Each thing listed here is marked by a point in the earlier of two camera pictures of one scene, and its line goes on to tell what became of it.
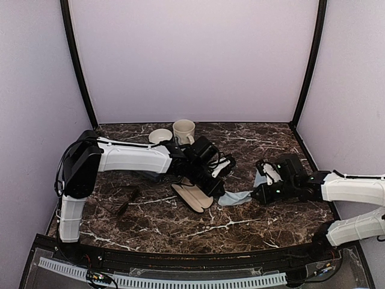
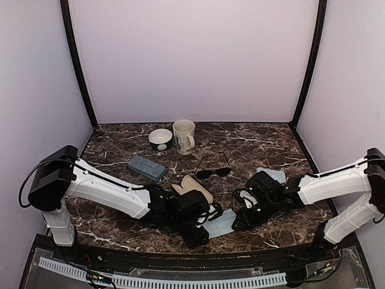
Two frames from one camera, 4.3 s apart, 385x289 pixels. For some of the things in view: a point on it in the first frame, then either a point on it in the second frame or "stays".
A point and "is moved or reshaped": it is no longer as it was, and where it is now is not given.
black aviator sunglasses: x=218 y=162 is moved or reshaped
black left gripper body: x=195 y=176 to x=180 y=224
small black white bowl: x=160 y=135 stays
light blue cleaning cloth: x=233 y=197 to x=222 y=225
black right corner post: x=321 y=21 stays
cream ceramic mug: x=183 y=131 stays
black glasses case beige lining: x=195 y=197 stays
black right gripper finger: x=266 y=194 to x=246 y=218
